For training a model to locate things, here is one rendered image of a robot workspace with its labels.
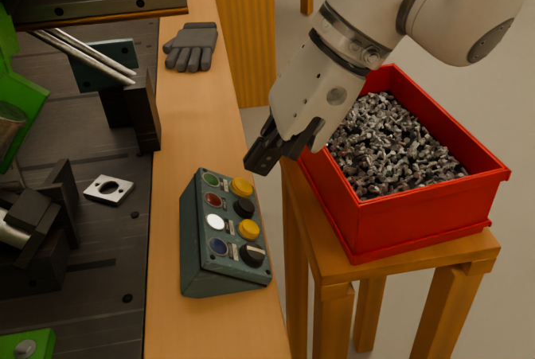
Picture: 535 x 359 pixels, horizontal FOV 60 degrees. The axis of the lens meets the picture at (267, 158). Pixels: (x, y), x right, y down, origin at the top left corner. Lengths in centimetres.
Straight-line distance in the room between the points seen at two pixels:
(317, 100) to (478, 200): 31
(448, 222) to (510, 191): 143
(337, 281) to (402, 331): 91
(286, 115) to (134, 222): 24
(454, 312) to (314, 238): 28
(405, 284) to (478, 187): 103
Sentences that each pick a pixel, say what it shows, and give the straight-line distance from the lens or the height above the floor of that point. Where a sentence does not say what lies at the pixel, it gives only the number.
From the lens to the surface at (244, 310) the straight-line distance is 50.
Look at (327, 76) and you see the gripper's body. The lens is 45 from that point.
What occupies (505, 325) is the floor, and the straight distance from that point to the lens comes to 167.
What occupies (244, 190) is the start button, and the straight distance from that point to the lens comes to 56.
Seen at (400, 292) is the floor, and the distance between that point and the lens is 164.
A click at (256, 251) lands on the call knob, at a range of 49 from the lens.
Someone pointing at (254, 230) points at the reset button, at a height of 93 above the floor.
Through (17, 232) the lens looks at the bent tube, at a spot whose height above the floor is 97.
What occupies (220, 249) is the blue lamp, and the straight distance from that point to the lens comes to 48.
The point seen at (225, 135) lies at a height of 90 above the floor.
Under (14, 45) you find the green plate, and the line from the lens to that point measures 58.
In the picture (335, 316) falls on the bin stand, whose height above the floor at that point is 69.
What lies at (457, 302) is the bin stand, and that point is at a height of 67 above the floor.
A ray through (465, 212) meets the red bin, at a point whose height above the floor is 85.
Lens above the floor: 131
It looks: 39 degrees down
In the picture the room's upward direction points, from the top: 3 degrees counter-clockwise
